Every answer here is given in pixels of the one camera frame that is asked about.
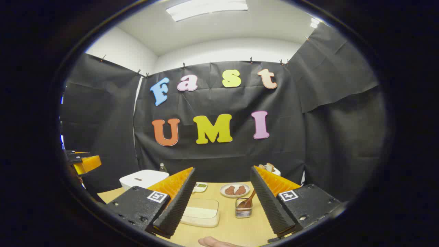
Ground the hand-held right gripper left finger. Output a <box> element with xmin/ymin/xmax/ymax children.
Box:
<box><xmin>105</xmin><ymin>167</ymin><xmax>197</xmax><ymax>239</ymax></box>

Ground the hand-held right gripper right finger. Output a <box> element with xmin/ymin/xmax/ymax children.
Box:
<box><xmin>250</xmin><ymin>166</ymin><xmax>343</xmax><ymax>239</ymax></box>

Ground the brown wooden spoon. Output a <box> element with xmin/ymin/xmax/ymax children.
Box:
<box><xmin>238</xmin><ymin>189</ymin><xmax>257</xmax><ymax>209</ymax></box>

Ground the clear rice container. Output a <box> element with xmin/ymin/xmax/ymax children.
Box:
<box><xmin>180</xmin><ymin>198</ymin><xmax>220</xmax><ymax>228</ymax></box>

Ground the metal wire chopstick holder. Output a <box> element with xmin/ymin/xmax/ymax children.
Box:
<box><xmin>235</xmin><ymin>197</ymin><xmax>253</xmax><ymax>219</ymax></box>

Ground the white rice cooker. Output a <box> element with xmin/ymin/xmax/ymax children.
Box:
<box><xmin>119</xmin><ymin>169</ymin><xmax>169</xmax><ymax>191</ymax></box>

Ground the white toaster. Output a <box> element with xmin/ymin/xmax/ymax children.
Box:
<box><xmin>259</xmin><ymin>163</ymin><xmax>281</xmax><ymax>176</ymax></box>

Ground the white round plate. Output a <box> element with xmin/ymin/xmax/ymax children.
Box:
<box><xmin>220</xmin><ymin>183</ymin><xmax>250</xmax><ymax>198</ymax></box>

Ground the long ceiling light panel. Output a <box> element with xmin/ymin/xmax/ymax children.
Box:
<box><xmin>166</xmin><ymin>0</ymin><xmax>248</xmax><ymax>22</ymax></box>

